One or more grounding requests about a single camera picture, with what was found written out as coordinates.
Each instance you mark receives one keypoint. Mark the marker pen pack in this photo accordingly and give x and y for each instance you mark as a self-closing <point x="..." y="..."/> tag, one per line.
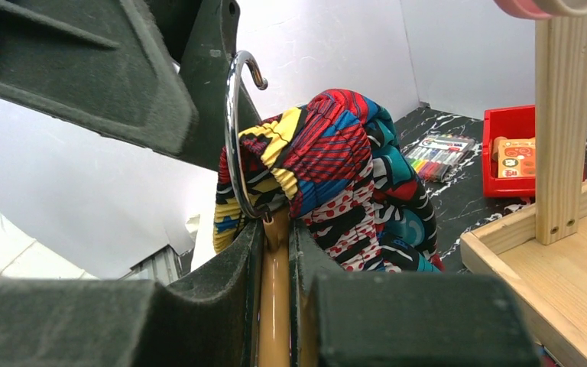
<point x="435" y="156"/>

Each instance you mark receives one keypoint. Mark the orange wooden hanger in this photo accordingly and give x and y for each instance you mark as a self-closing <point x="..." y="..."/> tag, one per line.
<point x="274" y="307"/>

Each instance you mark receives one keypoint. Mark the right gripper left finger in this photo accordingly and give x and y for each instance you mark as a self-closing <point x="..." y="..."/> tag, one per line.
<point x="207" y="318"/>

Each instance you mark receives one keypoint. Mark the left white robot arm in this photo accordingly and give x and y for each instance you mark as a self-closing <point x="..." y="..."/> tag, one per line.
<point x="77" y="204"/>

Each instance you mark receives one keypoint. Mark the comic print shorts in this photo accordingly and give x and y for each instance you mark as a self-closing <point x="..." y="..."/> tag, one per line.
<point x="336" y="163"/>

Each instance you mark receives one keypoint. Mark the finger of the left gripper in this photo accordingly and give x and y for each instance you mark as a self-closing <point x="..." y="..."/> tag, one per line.
<point x="201" y="36"/>
<point x="101" y="65"/>

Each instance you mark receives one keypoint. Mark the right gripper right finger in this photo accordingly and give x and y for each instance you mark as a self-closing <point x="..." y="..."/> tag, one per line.
<point x="374" y="318"/>

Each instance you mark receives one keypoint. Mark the wooden clothes rack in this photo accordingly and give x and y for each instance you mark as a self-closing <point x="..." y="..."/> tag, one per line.
<point x="541" y="251"/>

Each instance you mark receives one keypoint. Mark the red plastic bin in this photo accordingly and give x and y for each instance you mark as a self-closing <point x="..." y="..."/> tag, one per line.
<point x="514" y="123"/>

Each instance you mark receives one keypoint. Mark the beige plastic hanger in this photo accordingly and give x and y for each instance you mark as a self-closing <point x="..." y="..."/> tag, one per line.
<point x="568" y="8"/>

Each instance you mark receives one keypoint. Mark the orange card box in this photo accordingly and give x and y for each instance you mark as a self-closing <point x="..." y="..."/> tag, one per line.
<point x="515" y="157"/>

